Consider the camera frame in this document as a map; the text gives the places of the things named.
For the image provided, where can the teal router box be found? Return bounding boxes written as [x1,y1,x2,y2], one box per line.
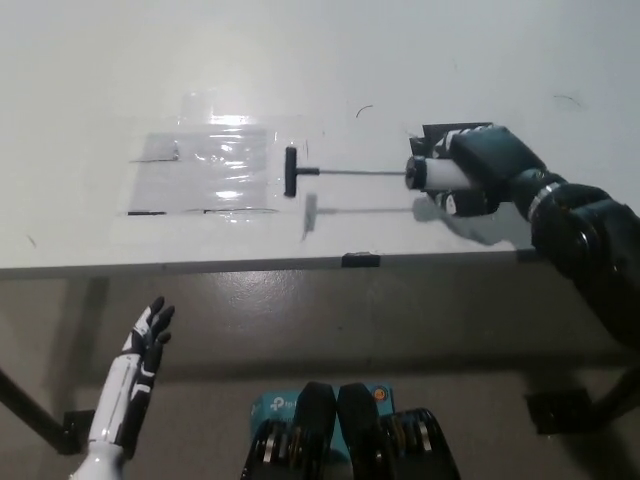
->
[249,383,396,461]

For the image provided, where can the white air pump black handle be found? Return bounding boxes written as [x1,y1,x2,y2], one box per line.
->
[282,145,484,198]

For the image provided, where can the black metal table leg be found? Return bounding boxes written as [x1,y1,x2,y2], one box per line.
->
[0,367,70,454]
[593,363,640,432]

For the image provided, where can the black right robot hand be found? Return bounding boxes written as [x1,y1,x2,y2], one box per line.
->
[430,124,550,219]

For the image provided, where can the clear taped plastic sheet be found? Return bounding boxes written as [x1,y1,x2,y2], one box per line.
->
[115,89,309,217]

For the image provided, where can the black ribbed robot torso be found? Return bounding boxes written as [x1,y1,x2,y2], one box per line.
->
[239,381,462,480]

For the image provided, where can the black tape strip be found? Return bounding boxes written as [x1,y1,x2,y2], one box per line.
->
[340,252,382,268]

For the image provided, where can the white and black left hand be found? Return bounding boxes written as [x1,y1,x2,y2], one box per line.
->
[88,296,176,459]

